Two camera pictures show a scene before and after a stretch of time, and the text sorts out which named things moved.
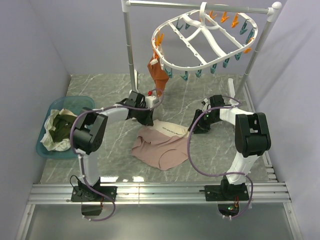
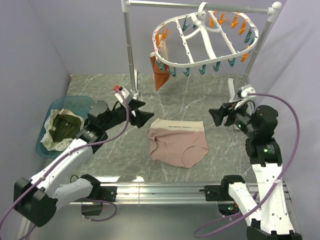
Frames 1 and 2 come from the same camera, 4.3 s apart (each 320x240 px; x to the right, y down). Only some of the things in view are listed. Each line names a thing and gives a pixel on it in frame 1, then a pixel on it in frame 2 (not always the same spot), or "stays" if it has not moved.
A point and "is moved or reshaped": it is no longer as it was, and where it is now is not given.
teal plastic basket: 73,104 stays
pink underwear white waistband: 162,145 is moved or reshaped
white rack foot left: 135,81 stays
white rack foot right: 231,91 stays
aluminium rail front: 159,193 stays
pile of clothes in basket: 57,128 stays
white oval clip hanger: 202,38 stays
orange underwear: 159,74 is moved or reshaped
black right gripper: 202,128 to 217,114
